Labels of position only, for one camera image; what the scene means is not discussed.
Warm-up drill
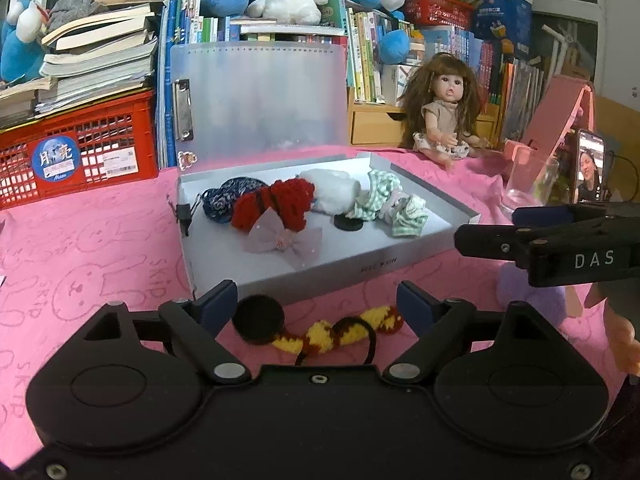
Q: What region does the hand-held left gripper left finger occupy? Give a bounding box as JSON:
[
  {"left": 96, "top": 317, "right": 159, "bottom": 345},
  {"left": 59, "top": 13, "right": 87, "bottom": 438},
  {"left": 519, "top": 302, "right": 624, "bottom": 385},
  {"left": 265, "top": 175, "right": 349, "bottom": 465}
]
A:
[{"left": 60, "top": 281, "right": 252, "bottom": 385}]

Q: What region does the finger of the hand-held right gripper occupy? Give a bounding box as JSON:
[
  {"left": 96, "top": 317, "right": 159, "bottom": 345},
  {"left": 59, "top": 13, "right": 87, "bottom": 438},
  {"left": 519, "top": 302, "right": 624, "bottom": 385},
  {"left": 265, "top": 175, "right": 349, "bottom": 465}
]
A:
[
  {"left": 454, "top": 220, "right": 601, "bottom": 266},
  {"left": 512, "top": 201, "right": 640, "bottom": 227}
]

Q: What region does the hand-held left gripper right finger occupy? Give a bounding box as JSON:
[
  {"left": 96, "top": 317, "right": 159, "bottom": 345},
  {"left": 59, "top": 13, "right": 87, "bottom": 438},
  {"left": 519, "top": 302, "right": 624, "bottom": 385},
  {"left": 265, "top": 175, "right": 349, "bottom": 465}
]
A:
[{"left": 384, "top": 282, "right": 576, "bottom": 383}]

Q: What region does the purple fluffy scrunchie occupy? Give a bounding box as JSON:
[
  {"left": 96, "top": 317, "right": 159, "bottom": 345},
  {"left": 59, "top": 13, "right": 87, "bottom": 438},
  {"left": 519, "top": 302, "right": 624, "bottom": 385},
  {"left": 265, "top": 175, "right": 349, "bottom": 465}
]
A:
[{"left": 496, "top": 262, "right": 586, "bottom": 332}]

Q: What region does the pale pink tulle bow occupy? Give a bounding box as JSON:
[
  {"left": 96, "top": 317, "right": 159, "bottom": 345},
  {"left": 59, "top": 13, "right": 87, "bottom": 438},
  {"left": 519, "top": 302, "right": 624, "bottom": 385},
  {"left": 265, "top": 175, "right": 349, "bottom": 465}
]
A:
[{"left": 243, "top": 208, "right": 324, "bottom": 268}]

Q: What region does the small green checked scrunchie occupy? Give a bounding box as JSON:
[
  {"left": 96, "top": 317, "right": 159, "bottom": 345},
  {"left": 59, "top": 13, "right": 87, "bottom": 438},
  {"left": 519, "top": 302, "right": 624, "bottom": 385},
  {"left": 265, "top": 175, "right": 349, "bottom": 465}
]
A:
[{"left": 380, "top": 195, "right": 430, "bottom": 238}]

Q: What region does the yellow brown knitted hair tie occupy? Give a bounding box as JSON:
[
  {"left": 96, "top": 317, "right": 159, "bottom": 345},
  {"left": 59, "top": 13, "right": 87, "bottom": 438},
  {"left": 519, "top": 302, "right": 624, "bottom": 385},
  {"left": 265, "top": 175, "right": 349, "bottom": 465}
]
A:
[{"left": 272, "top": 305, "right": 405, "bottom": 366}]

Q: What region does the navy floral scrunchie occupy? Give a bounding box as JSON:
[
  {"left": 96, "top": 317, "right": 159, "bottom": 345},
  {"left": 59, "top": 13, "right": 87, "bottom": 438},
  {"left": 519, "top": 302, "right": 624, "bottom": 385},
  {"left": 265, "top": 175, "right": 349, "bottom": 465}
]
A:
[{"left": 201, "top": 176, "right": 266, "bottom": 225}]

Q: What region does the grey cardboard box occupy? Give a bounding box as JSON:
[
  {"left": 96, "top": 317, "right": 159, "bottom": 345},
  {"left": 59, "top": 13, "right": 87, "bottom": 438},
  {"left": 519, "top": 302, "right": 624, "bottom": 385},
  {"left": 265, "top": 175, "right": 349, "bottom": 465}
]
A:
[{"left": 176, "top": 152, "right": 482, "bottom": 307}]

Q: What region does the large green checked scrunchie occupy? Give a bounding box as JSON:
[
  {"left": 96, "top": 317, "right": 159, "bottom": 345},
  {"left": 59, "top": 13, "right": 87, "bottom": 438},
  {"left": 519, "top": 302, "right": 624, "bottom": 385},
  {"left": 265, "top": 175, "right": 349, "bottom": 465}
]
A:
[{"left": 345, "top": 169, "right": 403, "bottom": 222}]

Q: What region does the red knitted scrunchie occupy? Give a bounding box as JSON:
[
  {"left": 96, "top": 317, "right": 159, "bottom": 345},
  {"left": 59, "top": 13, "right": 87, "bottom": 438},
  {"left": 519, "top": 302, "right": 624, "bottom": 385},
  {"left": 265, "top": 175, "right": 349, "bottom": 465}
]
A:
[{"left": 230, "top": 178, "right": 317, "bottom": 233}]

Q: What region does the white fluffy scrunchie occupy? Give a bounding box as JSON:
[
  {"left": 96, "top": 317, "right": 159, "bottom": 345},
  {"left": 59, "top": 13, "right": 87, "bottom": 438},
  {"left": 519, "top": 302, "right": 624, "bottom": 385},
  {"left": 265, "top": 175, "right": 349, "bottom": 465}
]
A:
[{"left": 299, "top": 169, "right": 362, "bottom": 215}]

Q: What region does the person's right hand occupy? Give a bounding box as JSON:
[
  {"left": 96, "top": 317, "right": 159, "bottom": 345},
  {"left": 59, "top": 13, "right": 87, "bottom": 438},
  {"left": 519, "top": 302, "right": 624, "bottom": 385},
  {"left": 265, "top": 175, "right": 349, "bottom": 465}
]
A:
[{"left": 601, "top": 300, "right": 640, "bottom": 377}]

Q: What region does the clear glass mug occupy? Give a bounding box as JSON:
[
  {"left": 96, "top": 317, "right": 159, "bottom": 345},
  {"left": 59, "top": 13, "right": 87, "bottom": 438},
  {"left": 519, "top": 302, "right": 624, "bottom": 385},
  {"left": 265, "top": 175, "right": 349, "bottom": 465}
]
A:
[{"left": 501, "top": 147, "right": 561, "bottom": 221}]

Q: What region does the smartphone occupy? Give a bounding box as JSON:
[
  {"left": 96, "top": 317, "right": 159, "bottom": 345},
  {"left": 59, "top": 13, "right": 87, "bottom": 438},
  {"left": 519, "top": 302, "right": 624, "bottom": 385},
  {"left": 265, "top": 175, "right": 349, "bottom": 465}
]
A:
[{"left": 571, "top": 128, "right": 607, "bottom": 205}]

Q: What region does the black binder clip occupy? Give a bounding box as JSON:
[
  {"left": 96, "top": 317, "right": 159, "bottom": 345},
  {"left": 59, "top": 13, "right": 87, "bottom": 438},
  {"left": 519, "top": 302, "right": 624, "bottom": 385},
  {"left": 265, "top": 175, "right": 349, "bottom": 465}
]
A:
[{"left": 167, "top": 200, "right": 203, "bottom": 237}]

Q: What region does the pink printed towel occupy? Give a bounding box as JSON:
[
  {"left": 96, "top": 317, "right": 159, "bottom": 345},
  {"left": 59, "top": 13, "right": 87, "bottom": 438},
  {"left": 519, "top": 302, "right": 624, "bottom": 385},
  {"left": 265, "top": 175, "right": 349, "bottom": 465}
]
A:
[{"left": 0, "top": 145, "right": 640, "bottom": 411}]

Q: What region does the brown-haired baby doll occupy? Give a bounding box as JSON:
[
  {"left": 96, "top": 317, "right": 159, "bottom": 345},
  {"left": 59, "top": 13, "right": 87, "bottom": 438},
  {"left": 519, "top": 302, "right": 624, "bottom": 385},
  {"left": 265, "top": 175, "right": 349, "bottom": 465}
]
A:
[{"left": 397, "top": 52, "right": 493, "bottom": 171}]

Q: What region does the wooden desk organizer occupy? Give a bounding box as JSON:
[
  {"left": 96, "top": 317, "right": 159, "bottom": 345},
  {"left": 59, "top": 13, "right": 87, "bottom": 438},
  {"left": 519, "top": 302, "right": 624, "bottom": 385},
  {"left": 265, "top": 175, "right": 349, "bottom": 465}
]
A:
[{"left": 347, "top": 100, "right": 501, "bottom": 150}]

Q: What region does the small white box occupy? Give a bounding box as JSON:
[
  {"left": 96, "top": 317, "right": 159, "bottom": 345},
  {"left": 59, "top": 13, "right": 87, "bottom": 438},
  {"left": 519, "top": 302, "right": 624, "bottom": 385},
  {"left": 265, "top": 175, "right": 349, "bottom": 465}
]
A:
[{"left": 382, "top": 62, "right": 421, "bottom": 108}]

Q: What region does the red plastic crate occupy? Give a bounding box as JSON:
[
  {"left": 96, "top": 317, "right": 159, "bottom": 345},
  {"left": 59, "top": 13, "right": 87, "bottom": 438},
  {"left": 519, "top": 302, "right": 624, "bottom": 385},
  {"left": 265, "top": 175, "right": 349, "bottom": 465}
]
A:
[{"left": 0, "top": 89, "right": 160, "bottom": 211}]

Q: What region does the blue printed carton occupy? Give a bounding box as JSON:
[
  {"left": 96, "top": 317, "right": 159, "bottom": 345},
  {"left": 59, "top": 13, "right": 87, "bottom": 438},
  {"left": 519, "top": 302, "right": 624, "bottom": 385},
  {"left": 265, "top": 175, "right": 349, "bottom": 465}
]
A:
[{"left": 472, "top": 0, "right": 533, "bottom": 61}]

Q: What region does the translucent plastic clipboard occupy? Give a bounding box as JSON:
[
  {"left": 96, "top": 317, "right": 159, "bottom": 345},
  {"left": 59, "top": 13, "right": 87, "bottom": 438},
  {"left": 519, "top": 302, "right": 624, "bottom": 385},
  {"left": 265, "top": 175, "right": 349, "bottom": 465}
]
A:
[{"left": 167, "top": 42, "right": 349, "bottom": 168}]

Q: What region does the round blue plush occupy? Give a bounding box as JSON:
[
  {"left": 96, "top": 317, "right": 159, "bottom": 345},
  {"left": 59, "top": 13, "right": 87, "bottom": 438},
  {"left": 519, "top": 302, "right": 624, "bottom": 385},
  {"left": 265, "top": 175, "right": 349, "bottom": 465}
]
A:
[{"left": 378, "top": 29, "right": 412, "bottom": 63}]

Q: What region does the row of upright books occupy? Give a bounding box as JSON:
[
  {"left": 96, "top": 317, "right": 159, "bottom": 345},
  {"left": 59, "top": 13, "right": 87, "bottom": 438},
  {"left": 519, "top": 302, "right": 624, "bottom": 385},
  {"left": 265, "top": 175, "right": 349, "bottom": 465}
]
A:
[{"left": 160, "top": 0, "right": 546, "bottom": 141}]

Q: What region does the red plastic basket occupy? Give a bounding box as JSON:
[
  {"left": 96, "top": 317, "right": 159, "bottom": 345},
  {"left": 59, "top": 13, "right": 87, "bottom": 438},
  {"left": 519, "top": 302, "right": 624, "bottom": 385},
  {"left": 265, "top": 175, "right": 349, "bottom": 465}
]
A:
[{"left": 404, "top": 0, "right": 476, "bottom": 28}]

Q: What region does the pile of flat books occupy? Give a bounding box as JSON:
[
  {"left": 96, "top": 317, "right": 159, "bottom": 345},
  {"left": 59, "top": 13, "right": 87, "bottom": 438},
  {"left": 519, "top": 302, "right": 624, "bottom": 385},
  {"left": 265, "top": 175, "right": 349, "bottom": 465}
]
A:
[{"left": 0, "top": 0, "right": 168, "bottom": 128}]

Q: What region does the blue white plush toy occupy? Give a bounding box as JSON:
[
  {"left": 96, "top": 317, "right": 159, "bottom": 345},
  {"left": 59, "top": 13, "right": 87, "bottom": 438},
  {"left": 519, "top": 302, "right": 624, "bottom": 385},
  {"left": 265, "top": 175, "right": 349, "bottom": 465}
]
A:
[{"left": 0, "top": 0, "right": 51, "bottom": 83}]

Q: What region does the grey cloth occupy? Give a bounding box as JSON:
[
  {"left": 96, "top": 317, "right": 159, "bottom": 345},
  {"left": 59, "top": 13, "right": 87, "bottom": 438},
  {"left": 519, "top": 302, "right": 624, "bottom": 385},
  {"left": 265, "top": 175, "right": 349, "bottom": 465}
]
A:
[{"left": 47, "top": 0, "right": 103, "bottom": 26}]

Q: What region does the white pipe frame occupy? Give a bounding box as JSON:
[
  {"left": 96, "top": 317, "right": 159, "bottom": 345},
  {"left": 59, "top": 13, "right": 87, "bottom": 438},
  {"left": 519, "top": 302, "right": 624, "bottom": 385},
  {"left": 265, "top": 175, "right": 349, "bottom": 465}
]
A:
[{"left": 542, "top": 22, "right": 581, "bottom": 78}]

